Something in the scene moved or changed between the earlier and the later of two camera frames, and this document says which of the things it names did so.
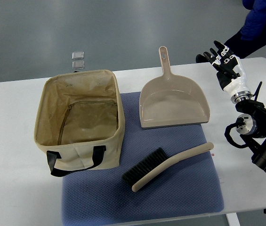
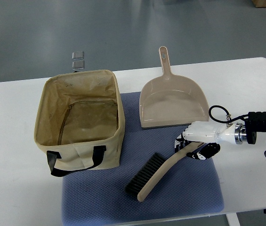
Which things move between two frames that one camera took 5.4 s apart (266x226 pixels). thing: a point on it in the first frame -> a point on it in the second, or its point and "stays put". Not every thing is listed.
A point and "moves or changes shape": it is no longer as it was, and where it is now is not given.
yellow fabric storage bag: [80, 121] stays put
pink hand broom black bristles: [157, 162] moves or changes shape
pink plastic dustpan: [169, 100] stays put
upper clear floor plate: [78, 55] stays put
